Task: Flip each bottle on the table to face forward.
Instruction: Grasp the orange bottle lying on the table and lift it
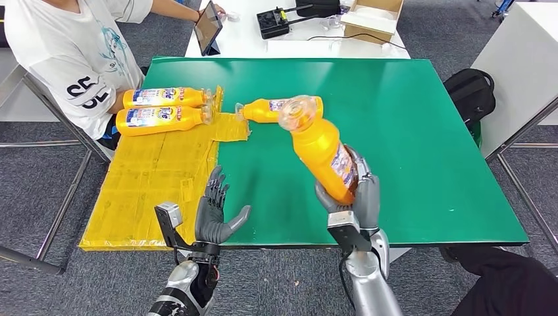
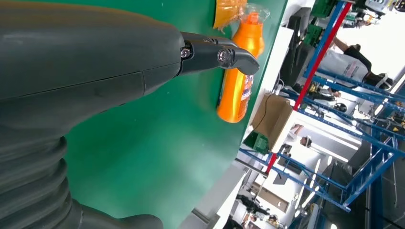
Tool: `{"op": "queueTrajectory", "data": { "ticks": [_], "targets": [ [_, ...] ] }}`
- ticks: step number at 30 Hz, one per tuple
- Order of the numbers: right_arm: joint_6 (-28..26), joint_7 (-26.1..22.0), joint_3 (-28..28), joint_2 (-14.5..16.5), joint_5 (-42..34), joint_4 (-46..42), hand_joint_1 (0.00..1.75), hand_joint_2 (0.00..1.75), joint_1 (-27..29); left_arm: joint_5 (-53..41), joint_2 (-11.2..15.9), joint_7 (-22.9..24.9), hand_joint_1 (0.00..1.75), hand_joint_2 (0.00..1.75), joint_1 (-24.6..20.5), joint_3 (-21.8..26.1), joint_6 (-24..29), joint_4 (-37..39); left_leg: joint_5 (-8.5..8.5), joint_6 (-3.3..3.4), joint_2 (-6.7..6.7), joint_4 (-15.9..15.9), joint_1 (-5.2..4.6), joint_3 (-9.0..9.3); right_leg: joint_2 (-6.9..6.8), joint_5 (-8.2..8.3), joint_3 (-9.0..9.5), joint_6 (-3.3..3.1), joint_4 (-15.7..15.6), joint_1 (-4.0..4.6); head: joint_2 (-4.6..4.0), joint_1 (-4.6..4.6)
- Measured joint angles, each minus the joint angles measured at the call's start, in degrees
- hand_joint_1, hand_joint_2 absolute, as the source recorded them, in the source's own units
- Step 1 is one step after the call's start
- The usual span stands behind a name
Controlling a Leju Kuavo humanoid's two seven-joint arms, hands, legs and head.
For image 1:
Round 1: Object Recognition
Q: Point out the metal bench frame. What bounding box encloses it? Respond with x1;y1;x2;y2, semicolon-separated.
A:
0;47;110;277

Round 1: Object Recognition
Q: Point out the open cardboard box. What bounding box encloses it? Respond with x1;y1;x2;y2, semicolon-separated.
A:
340;0;404;45

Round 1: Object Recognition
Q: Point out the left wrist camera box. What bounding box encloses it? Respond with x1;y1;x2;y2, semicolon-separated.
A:
155;201;193;250

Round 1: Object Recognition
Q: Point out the black tablet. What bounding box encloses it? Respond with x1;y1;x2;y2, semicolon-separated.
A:
193;0;223;57

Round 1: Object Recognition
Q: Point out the black backpack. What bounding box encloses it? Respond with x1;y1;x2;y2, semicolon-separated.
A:
444;68;497;131

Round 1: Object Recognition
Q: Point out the person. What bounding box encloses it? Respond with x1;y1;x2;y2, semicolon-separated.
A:
438;245;558;316
2;0;226;151

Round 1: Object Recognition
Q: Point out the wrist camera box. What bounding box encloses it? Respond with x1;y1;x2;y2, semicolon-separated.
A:
155;201;193;250
326;210;374;253

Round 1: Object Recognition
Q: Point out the orange detergent bottle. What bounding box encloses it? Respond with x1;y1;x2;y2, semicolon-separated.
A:
278;95;359;206
234;96;324;124
115;104;215;138
122;87;215;110

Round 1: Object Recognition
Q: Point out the white table foot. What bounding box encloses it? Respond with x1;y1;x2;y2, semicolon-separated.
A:
388;248;413;265

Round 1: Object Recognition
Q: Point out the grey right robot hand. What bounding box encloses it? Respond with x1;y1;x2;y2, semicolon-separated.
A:
315;145;381;232

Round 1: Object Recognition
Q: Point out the black device with antennas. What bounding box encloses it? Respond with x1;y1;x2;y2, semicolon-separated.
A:
255;4;314;40

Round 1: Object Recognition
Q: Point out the black cable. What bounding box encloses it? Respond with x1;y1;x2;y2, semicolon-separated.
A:
307;33;407;49

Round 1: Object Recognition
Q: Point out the yellow taped cardboard mat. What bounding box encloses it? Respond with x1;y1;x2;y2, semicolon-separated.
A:
78;85;250;253

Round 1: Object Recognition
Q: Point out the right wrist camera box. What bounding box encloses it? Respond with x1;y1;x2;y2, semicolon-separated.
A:
326;210;374;253

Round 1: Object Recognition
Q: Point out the metal cabinet frame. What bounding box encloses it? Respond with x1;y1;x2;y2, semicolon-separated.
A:
484;96;558;256

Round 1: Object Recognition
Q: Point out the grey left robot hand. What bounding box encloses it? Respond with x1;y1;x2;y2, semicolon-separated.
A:
195;165;253;245

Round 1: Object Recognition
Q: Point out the white table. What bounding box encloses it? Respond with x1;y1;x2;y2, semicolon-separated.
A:
185;0;411;60

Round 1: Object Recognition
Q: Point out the blue trolley frame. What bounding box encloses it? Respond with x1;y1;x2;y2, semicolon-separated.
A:
492;0;515;18

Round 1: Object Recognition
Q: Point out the black bag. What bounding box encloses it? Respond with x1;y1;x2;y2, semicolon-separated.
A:
295;0;342;18

